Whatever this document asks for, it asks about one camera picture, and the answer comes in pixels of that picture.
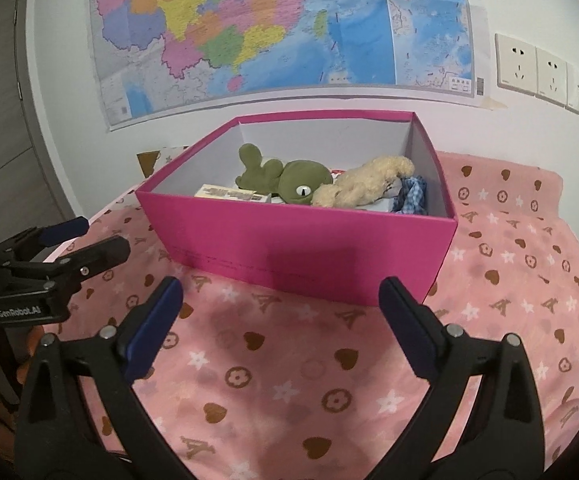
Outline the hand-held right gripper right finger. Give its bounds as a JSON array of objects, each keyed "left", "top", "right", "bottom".
[{"left": 369, "top": 276, "right": 546, "bottom": 480}]

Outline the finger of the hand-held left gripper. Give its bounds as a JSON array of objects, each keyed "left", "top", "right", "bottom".
[
  {"left": 2, "top": 216, "right": 90, "bottom": 261},
  {"left": 7, "top": 236, "right": 131, "bottom": 306}
]

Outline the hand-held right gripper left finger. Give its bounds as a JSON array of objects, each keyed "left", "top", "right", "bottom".
[{"left": 14, "top": 276, "right": 195, "bottom": 480}]

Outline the pink cardboard box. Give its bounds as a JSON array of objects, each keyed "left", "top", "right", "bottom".
[{"left": 136, "top": 110, "right": 459, "bottom": 308}]

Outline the yellow tissue packet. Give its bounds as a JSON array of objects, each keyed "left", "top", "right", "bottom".
[{"left": 194, "top": 184, "right": 273, "bottom": 205}]

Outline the beige teddy bear plush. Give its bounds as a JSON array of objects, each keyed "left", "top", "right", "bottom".
[{"left": 311, "top": 156, "right": 427, "bottom": 213}]

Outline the green frog plush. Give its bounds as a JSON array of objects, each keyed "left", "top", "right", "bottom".
[{"left": 236, "top": 143, "right": 335, "bottom": 207}]

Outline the person's left hand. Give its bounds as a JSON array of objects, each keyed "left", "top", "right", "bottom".
[{"left": 16, "top": 327, "right": 46, "bottom": 386}]

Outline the grey door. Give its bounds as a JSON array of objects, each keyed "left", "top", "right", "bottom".
[{"left": 0, "top": 0, "right": 73, "bottom": 256}]

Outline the colourful wall map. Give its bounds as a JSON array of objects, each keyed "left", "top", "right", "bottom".
[{"left": 90, "top": 0, "right": 490, "bottom": 133}]

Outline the white wall socket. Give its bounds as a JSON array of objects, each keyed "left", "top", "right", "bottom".
[
  {"left": 534, "top": 47, "right": 569, "bottom": 106},
  {"left": 494, "top": 33, "right": 537, "bottom": 95}
]

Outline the white wall switch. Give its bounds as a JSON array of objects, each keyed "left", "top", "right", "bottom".
[{"left": 565, "top": 62, "right": 579, "bottom": 116}]

